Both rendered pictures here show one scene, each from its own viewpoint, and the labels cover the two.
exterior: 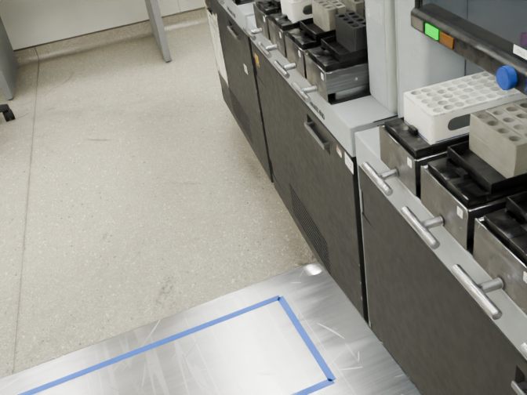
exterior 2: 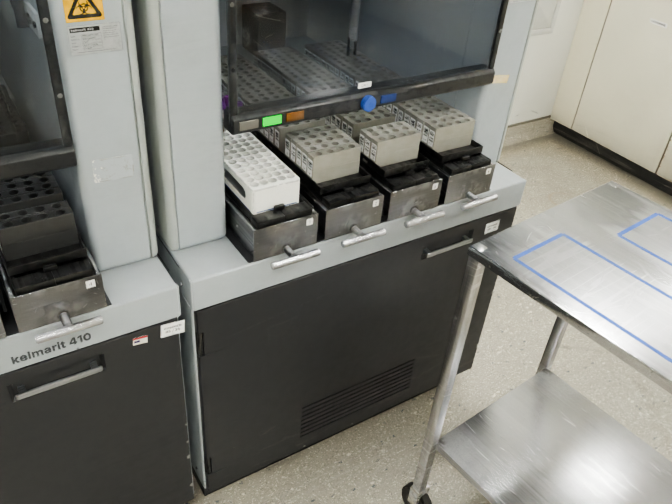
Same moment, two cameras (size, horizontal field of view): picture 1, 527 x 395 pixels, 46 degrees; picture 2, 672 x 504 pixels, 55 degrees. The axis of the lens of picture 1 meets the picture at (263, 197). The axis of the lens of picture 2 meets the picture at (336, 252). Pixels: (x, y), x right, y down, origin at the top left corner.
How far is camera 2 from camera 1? 1.42 m
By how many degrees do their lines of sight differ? 88
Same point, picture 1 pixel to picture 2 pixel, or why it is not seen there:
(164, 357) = (596, 300)
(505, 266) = (418, 196)
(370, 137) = (205, 270)
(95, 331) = not seen: outside the picture
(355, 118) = (157, 282)
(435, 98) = (263, 177)
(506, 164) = (352, 165)
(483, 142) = (329, 167)
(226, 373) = (586, 271)
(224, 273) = not seen: outside the picture
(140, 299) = not seen: outside the picture
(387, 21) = (145, 165)
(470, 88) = (250, 161)
